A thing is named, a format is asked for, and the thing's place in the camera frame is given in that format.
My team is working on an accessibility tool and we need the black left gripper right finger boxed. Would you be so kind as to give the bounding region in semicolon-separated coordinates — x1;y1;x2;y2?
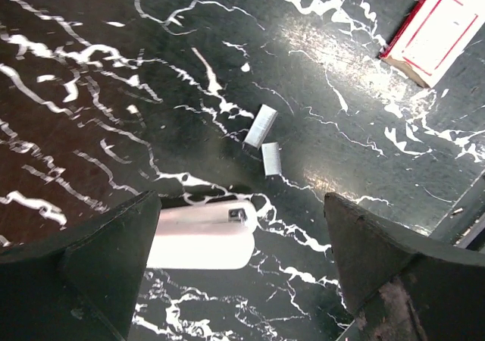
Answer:
324;192;484;340

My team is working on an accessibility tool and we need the red white staple box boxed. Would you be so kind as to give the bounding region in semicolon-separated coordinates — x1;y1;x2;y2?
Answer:
380;0;484;88

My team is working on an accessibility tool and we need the white stapler top cover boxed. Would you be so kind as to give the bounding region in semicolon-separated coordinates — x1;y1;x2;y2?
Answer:
146;199;258;270

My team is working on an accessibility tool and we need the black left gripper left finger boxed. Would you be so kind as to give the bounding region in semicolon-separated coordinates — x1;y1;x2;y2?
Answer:
1;191;161;340

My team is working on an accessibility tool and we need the short silver staple strip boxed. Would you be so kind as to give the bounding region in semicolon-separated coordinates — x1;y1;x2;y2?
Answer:
261;142;282;177

